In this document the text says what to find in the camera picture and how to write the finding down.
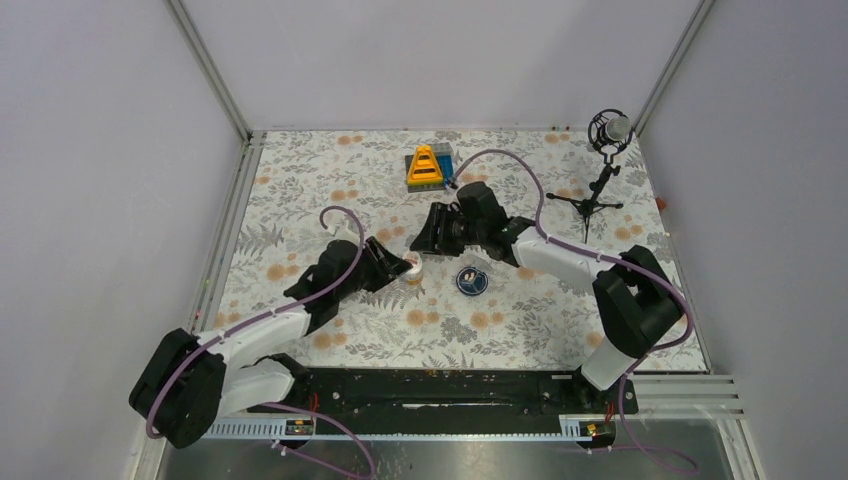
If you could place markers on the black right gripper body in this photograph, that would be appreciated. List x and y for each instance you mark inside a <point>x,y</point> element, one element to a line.
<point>463,232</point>

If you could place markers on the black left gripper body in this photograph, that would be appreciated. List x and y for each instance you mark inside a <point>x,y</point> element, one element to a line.
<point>372,270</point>

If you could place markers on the white cap amber pill bottle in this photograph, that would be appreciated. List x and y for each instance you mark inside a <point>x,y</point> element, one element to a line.
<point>414,275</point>

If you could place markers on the round clear blue pill case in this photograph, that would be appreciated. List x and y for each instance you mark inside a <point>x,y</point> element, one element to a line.
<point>471,281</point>

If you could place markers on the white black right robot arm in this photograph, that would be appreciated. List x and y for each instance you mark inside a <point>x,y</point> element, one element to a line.
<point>635,300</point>

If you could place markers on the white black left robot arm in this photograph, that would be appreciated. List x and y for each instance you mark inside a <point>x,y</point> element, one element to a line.
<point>193,380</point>

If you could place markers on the yellow pyramid toy on blocks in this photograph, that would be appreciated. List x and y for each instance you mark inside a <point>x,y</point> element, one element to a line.
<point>429,168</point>

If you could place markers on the floral patterned table mat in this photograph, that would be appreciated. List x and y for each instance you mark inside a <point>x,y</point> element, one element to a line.
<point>524,320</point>

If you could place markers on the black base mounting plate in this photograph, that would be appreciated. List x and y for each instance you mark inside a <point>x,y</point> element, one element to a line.
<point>477,397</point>

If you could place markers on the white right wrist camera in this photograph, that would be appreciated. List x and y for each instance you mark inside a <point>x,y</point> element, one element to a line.
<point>453,184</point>

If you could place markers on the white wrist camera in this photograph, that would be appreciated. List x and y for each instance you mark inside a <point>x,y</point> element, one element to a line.
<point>349,231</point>
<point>453,184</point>

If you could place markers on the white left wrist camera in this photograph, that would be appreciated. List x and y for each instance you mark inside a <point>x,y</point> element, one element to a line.
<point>349,231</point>

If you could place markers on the white slotted cable duct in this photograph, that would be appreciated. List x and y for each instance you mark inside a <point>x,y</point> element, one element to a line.
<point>302,428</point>

